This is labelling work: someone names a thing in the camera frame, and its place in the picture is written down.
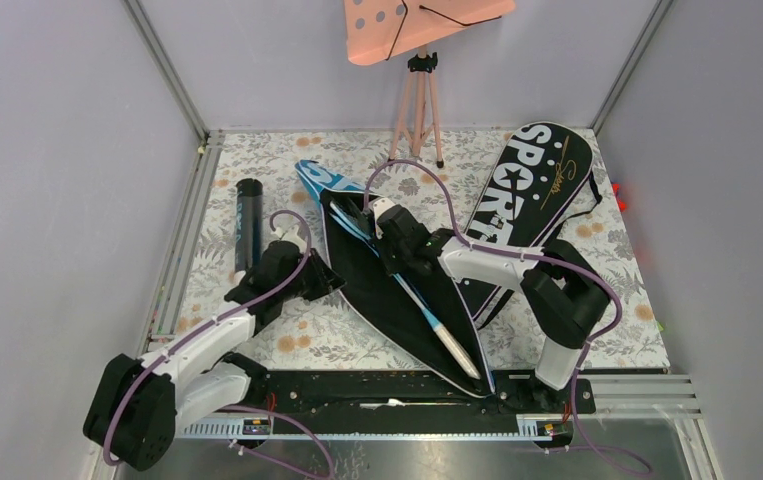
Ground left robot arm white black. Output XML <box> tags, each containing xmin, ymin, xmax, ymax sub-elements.
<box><xmin>83</xmin><ymin>240</ymin><xmax>345</xmax><ymax>471</ymax></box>

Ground blue racket bag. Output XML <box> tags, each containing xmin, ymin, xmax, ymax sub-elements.
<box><xmin>295</xmin><ymin>160</ymin><xmax>495</xmax><ymax>398</ymax></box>

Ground black sport racket bag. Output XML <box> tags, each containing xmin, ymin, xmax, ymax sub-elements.
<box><xmin>453</xmin><ymin>121</ymin><xmax>602</xmax><ymax>329</ymax></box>

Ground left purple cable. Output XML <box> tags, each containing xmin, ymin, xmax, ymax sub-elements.
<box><xmin>101</xmin><ymin>210</ymin><xmax>336</xmax><ymax>480</ymax></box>

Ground black shuttlecock tube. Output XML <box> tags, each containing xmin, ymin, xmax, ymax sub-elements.
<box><xmin>234</xmin><ymin>178</ymin><xmax>263</xmax><ymax>272</ymax></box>

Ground blue racket white grip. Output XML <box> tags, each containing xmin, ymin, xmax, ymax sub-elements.
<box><xmin>328</xmin><ymin>200</ymin><xmax>481</xmax><ymax>379</ymax></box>

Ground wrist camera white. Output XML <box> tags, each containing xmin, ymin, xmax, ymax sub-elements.
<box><xmin>369</xmin><ymin>197</ymin><xmax>397</xmax><ymax>219</ymax></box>
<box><xmin>271</xmin><ymin>224</ymin><xmax>303</xmax><ymax>245</ymax></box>

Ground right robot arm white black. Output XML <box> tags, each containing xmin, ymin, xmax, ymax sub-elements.
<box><xmin>362</xmin><ymin>197</ymin><xmax>620</xmax><ymax>412</ymax></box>

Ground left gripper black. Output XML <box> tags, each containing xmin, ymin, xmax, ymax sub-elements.
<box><xmin>279</xmin><ymin>247</ymin><xmax>345</xmax><ymax>301</ymax></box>

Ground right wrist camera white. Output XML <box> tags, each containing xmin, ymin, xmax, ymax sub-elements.
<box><xmin>369</xmin><ymin>197</ymin><xmax>397</xmax><ymax>219</ymax></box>

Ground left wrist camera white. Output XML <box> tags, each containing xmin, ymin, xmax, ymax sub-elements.
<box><xmin>271</xmin><ymin>224</ymin><xmax>303</xmax><ymax>245</ymax></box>

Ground pink music stand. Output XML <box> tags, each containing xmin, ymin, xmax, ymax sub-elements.
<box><xmin>342</xmin><ymin>0</ymin><xmax>516</xmax><ymax>168</ymax></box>

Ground floral table mat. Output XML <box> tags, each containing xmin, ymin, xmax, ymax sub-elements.
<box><xmin>173</xmin><ymin>125</ymin><xmax>669</xmax><ymax>391</ymax></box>

